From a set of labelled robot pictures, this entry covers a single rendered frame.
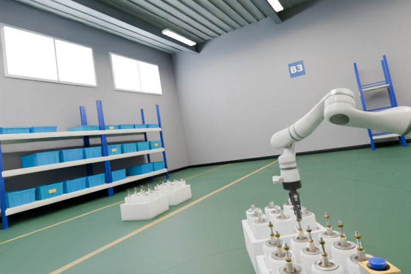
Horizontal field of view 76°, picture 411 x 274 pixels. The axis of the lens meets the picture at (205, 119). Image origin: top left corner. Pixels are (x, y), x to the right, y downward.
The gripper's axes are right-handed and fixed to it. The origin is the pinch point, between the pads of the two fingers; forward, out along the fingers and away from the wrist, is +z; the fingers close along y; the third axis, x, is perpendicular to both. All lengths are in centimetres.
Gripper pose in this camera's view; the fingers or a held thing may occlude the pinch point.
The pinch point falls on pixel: (297, 214)
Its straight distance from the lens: 123.0
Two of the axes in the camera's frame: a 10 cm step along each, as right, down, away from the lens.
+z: 1.7, 9.8, -0.9
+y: 2.0, 0.6, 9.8
